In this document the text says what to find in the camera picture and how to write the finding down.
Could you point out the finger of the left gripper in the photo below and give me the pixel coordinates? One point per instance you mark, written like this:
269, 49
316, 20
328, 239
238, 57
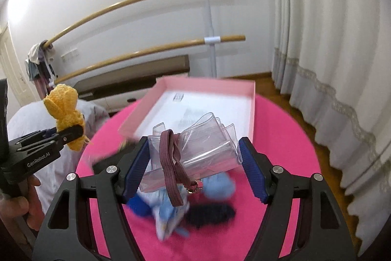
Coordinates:
37, 136
72, 136

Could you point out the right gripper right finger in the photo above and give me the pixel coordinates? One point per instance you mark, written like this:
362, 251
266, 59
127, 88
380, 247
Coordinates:
257, 169

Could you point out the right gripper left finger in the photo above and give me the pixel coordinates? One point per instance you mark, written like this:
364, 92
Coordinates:
135, 161

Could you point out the yellow crochet fish toy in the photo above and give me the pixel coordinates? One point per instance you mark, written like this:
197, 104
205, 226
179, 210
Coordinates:
61, 104

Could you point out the light blue fuzzy pom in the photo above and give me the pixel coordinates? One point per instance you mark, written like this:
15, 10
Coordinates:
219, 187

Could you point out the black glasses case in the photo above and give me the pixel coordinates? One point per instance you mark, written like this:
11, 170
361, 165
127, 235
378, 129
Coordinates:
120, 158

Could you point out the clear plastic pouch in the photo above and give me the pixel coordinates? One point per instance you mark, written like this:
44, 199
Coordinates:
207, 147

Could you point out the dark navy scrunchie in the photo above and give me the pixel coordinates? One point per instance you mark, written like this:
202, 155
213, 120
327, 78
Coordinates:
199, 216

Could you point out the light blue patterned scrunchie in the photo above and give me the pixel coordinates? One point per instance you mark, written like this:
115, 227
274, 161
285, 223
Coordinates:
158, 205

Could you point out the person's left hand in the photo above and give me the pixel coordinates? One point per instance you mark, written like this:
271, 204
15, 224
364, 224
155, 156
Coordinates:
12, 208

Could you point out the pink round table cover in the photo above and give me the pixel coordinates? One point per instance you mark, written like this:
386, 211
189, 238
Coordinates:
276, 134

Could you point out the white brown tv cabinet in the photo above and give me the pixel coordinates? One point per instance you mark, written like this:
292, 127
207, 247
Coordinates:
115, 90

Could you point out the pink cardboard box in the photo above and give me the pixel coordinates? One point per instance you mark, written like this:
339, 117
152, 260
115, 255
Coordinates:
179, 102

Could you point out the clothes hanging on bar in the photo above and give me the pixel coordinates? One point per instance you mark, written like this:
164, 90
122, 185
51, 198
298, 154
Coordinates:
39, 70

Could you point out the lower wooden ballet bar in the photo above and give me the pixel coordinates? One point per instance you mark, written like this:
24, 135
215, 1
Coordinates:
152, 50

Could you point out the wooden ballet bar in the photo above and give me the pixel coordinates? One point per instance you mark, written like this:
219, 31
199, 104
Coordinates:
152, 50
137, 1

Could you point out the white barre stand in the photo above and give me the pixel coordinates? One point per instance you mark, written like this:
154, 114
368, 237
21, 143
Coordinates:
210, 31

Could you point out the white curtain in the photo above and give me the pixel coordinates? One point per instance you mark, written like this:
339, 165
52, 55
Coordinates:
332, 57

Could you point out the upper wooden ballet bar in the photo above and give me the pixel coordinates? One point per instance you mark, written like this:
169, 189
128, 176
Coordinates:
137, 1

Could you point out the white wall switch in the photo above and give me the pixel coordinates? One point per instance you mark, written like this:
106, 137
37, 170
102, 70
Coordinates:
70, 55

